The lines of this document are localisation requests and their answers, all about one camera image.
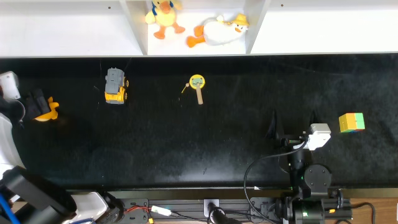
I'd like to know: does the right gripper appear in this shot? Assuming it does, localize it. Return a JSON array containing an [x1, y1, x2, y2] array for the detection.
[[266, 109, 319, 150]]

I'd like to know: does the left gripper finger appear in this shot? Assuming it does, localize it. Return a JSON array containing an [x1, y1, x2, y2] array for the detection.
[[24, 88, 52, 121]]

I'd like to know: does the yellow rattle drum toy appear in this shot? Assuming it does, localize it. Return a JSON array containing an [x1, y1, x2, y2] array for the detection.
[[180, 73, 206, 106]]

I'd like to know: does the many-coloured puzzle cube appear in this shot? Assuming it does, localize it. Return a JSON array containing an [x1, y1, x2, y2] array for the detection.
[[338, 112, 366, 134]]

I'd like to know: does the white shelf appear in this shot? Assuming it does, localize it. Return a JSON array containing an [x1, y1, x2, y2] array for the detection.
[[0, 0, 398, 58]]

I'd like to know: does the grey and yellow toy truck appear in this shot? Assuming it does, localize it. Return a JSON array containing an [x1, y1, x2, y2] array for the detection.
[[104, 67, 130, 105]]

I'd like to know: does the white plush goose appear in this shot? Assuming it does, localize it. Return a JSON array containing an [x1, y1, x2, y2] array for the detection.
[[186, 12, 251, 49]]

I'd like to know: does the yellow plush duck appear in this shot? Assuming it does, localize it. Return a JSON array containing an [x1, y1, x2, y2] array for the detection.
[[144, 0, 187, 40]]

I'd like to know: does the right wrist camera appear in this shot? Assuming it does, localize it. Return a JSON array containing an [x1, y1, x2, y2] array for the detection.
[[300, 123, 332, 152]]

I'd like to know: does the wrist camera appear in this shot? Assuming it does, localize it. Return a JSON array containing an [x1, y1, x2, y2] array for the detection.
[[300, 123, 332, 152], [0, 70, 21, 101]]

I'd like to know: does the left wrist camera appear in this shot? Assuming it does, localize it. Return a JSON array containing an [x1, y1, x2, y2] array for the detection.
[[0, 70, 21, 101]]

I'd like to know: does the blue cable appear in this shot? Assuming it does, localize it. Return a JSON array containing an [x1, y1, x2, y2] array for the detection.
[[0, 192, 94, 224]]

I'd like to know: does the mounting rail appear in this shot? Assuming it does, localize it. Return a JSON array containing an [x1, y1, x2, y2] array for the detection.
[[107, 186, 377, 224]]

